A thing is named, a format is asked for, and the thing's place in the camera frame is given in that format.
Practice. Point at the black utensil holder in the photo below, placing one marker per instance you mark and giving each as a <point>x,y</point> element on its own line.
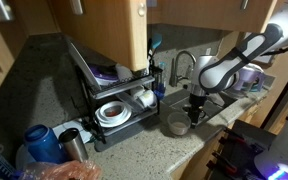
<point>156,78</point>

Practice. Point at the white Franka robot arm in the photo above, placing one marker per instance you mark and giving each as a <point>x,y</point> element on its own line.
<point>217,71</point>

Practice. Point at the stainless steel sink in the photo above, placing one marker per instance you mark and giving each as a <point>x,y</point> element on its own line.
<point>177,98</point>

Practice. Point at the clear plastic bowl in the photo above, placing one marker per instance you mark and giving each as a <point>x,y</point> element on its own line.
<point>179,124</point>

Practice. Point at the orange plastic bag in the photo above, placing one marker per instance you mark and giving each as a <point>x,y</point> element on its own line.
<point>64,170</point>

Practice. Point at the black two-tier dish rack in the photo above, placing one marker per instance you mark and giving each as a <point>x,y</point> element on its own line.
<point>117,88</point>

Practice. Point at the black mug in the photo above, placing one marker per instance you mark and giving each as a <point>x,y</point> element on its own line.
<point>203,115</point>

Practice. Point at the large white plate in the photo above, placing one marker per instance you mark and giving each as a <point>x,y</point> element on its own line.
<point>84,65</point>

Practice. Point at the blue dish soap bottle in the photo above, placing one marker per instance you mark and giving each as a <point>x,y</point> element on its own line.
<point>160,91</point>

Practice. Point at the purple bowl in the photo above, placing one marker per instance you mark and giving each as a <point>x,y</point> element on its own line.
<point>103,75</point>

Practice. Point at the clear glass container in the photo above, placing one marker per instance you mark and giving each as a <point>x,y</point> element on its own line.
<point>129,101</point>

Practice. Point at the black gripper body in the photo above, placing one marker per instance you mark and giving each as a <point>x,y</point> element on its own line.
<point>196,103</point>

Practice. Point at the brushed steel faucet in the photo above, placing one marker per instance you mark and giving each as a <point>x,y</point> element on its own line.
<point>180,66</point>

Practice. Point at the white cup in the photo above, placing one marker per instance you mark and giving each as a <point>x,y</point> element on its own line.
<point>123,72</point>
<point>136,91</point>

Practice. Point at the wooden upper cupboard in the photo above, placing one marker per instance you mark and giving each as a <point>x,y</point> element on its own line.
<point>204,13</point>

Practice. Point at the grey drain tray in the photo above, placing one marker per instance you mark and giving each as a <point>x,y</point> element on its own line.
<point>130,130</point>

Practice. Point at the lavender mug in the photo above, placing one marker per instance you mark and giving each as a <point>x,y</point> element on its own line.
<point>250,78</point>

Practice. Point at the white paper sheet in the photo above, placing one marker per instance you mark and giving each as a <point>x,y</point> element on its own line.
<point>69,126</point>

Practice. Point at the wooden base cabinet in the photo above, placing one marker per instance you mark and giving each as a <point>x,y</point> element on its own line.
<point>197,163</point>

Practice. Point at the white wall outlet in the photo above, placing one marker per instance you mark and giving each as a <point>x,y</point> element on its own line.
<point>208,51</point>

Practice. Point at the teal spatula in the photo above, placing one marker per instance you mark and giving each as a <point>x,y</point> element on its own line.
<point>156,41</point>

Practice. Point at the wooden cupboard door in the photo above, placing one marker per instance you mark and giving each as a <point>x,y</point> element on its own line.
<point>107,30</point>

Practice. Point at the framed text sign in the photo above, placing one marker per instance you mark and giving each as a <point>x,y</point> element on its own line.
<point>267,60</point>

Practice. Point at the stainless steel tumbler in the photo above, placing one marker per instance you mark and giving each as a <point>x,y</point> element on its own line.
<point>74,146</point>

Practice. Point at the black device with red parts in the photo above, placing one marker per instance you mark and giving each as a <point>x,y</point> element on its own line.
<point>240,146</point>

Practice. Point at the white stacked bowls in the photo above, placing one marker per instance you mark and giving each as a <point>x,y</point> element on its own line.
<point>113,114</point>

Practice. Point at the white mug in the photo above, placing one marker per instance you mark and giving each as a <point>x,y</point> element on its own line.
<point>148,99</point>

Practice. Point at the blue water bottle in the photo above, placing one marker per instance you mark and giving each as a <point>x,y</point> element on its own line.
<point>44,145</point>

